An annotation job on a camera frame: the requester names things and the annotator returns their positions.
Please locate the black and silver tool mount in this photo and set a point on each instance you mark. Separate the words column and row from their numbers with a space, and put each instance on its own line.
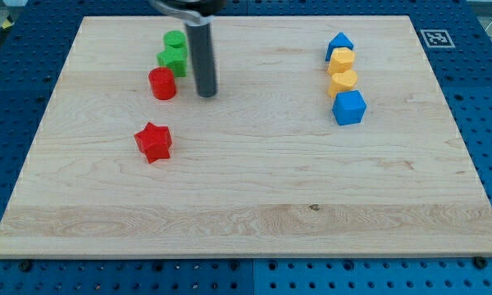
column 191, row 12

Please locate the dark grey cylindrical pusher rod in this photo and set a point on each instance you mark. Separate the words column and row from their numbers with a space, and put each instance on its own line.
column 203, row 60

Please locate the red star block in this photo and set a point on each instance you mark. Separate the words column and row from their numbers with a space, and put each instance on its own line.
column 154, row 141

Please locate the green star block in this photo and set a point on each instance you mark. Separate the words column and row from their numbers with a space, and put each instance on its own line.
column 175, row 59

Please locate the green cylinder block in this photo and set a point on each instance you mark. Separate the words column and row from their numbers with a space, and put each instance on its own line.
column 176, row 40

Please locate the red cylinder block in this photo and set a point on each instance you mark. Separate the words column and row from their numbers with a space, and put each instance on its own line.
column 162, row 82

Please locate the blue triangle block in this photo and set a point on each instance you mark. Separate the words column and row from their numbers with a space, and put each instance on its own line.
column 341, row 40

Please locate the yellow hexagon block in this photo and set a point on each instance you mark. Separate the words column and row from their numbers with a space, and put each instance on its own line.
column 341, row 59

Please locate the yellow heart block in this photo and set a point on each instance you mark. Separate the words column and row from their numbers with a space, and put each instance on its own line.
column 342, row 82

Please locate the wooden board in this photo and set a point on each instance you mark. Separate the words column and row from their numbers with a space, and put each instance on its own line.
column 261, row 170

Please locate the blue cube block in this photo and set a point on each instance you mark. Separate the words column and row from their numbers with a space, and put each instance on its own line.
column 349, row 107

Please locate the white fiducial marker tag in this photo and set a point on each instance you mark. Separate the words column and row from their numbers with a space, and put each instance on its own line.
column 437, row 38

